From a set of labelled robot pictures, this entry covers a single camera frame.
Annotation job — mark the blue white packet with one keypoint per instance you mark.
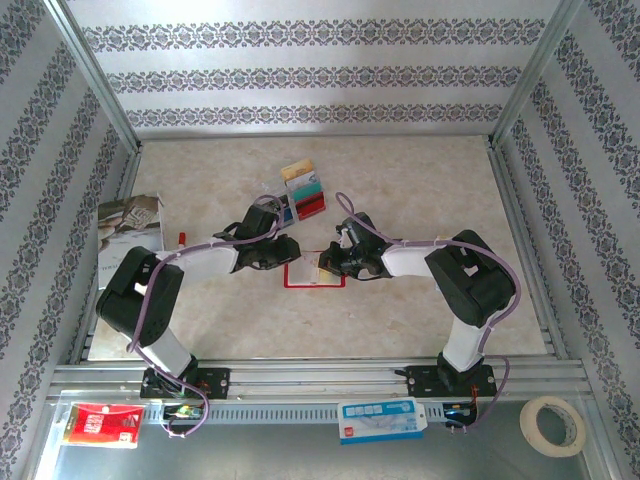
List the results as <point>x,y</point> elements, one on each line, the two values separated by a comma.
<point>380,422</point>

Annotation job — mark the masking tape roll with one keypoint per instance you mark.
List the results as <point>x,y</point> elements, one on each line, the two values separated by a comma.
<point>530,435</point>

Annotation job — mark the red card holder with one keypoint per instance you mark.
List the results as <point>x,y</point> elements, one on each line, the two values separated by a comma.
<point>315,286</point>

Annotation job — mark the white translucent card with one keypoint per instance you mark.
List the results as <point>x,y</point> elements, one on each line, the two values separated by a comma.
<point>302,272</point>

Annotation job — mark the small controller board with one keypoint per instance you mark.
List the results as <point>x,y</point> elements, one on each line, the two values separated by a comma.
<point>457,412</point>
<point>182,411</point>

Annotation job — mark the pale bluish card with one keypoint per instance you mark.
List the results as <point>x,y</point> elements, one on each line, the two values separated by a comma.
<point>437,289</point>

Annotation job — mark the white VIP card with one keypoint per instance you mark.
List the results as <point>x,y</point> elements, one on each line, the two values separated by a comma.
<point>304,180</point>

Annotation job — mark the aluminium frame post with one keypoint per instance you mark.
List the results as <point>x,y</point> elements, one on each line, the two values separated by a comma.
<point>535,75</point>
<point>92,75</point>

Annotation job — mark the gold VIP card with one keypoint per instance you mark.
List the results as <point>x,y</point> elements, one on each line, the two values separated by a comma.
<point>296,169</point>

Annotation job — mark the plain gold card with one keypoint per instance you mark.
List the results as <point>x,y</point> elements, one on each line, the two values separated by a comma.
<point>327,276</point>

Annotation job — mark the red cap marker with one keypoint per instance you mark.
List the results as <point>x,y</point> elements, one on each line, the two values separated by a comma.
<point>181,240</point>

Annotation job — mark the paperback book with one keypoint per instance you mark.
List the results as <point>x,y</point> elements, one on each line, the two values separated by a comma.
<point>125,225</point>

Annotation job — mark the wide aluminium mounting rail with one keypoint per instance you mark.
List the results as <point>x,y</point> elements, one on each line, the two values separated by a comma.
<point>320,380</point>

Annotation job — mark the clear acrylic card stand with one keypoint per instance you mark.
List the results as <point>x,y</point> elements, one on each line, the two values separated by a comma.
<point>300,200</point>

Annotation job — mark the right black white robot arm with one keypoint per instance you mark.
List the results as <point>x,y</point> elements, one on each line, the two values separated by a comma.
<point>470,280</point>

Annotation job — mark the sheet metal shelf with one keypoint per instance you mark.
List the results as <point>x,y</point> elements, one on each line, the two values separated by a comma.
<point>300,460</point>

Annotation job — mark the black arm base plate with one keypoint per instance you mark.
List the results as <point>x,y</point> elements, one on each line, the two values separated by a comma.
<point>220,382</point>
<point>420,382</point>

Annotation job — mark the black VIP card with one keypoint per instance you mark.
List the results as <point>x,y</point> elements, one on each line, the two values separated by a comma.
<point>282,202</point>

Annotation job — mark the aluminium frame rail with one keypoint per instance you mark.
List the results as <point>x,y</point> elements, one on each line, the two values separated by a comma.
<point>515,215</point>
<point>129,172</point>
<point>320,134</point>

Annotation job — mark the red card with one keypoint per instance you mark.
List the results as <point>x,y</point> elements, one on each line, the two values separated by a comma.
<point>311,207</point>

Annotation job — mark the green card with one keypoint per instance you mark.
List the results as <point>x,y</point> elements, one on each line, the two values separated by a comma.
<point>309,191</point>

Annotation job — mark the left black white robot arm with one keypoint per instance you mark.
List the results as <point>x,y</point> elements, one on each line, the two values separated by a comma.
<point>135,300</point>

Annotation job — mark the blue card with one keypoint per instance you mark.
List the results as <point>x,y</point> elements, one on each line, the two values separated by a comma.
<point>288,217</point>

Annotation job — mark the red gold packet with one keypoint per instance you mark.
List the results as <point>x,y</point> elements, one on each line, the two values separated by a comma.
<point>102,425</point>

